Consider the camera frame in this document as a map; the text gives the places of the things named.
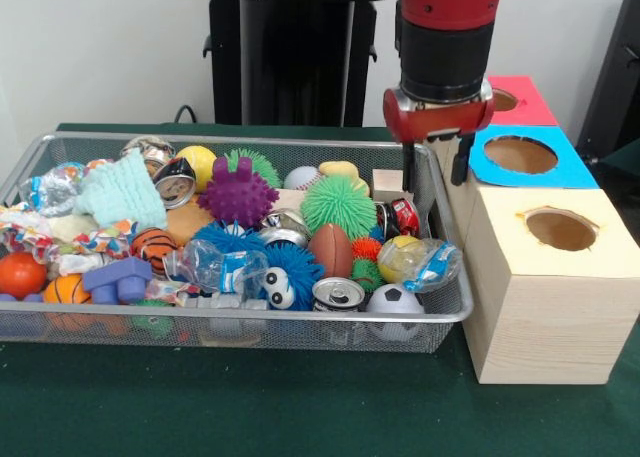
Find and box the crushed red and black can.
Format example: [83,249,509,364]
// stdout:
[374,198,421,238]

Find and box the silver drink can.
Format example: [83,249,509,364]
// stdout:
[312,276,367,313]

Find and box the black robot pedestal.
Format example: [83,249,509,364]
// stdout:
[192,0,404,127]

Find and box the shallow mesh bin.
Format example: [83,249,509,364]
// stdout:
[0,131,475,354]

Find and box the purple spiky ball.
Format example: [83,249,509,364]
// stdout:
[196,155,280,230]

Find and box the black and white soccer ball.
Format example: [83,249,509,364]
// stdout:
[364,283,426,341]

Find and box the wooden box with three holes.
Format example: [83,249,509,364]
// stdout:
[430,75,640,386]

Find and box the green puffer ball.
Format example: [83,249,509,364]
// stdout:
[301,175,379,241]

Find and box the small crushed plastic bottle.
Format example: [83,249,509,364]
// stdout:
[382,237,464,294]

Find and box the yellow ball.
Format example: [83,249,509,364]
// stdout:
[377,235,426,284]

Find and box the dark green table cloth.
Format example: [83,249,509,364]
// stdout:
[0,121,640,457]
[597,139,640,179]

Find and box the brown toy football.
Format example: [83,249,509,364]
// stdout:
[307,223,355,280]

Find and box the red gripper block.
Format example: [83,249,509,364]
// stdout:
[382,79,496,193]

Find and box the blue puffer ball with eyes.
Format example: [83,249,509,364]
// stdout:
[259,242,326,312]

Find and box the mint knitted cloth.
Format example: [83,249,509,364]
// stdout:
[73,147,169,232]

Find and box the black chair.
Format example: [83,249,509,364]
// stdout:
[574,0,640,163]

